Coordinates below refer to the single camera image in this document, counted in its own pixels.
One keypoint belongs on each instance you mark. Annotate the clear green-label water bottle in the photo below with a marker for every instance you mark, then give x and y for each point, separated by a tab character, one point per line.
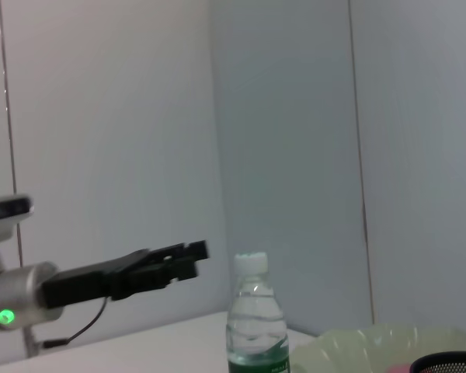
256	318

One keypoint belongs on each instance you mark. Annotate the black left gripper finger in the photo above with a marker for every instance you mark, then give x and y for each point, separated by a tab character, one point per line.
159	276
186	250

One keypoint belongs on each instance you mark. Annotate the pink peach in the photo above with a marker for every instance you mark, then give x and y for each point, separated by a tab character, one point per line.
398	369

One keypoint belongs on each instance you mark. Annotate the black mesh pen holder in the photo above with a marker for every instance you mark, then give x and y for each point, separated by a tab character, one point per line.
450	363

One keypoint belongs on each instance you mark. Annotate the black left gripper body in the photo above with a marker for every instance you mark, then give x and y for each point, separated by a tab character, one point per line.
85	283

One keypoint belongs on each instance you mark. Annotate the translucent green fruit plate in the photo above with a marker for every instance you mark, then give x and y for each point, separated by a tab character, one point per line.
353	349

